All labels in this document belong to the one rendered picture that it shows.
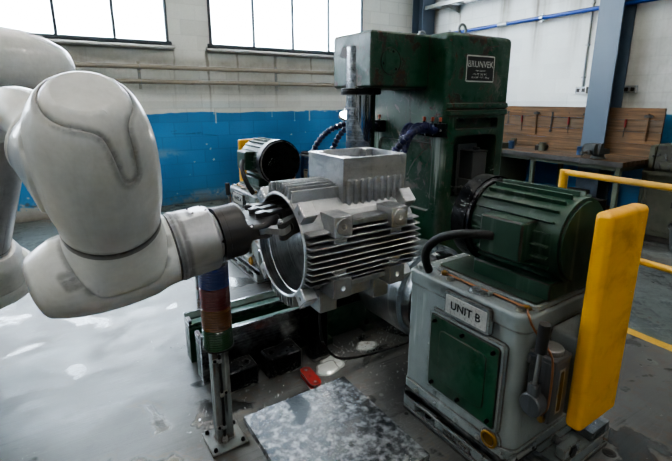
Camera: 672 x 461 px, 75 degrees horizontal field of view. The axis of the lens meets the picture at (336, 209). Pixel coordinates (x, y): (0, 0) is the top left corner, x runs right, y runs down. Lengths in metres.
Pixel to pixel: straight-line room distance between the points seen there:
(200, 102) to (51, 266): 6.40
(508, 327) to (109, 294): 0.64
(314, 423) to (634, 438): 0.71
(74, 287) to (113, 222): 0.11
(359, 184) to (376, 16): 7.75
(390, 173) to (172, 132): 6.23
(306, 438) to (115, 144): 0.66
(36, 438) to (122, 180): 0.91
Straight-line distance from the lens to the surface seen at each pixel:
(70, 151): 0.42
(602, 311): 0.87
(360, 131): 1.34
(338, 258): 0.60
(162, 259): 0.55
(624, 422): 1.31
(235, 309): 1.37
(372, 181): 0.67
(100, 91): 0.44
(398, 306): 1.10
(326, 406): 0.98
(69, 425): 1.27
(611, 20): 6.41
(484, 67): 1.49
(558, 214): 0.86
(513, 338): 0.87
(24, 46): 1.03
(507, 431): 0.98
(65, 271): 0.55
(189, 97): 6.86
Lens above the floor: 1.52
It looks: 14 degrees down
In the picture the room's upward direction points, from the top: straight up
